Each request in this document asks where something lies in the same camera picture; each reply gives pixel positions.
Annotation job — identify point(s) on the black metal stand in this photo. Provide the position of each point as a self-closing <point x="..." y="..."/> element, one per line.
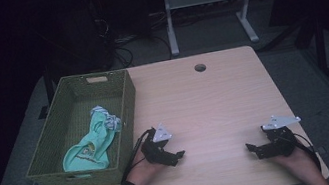
<point x="47" y="91"/>
<point x="322" y="46"/>

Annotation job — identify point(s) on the person's right hand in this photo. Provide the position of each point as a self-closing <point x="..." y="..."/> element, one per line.
<point x="297" y="163"/>

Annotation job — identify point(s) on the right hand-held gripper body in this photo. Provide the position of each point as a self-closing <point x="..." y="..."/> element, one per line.
<point x="280" y="140"/>

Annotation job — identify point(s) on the green woven basket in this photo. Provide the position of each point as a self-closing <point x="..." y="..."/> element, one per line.
<point x="66" y="122"/>

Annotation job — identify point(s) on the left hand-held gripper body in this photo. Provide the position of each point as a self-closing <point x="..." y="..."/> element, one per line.
<point x="153" y="150"/>

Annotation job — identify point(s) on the person's left hand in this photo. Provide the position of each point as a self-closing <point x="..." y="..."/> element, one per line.
<point x="144" y="173"/>

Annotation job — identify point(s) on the mint green shirt striped collar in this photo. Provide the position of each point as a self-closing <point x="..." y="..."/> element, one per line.
<point x="94" y="148"/>

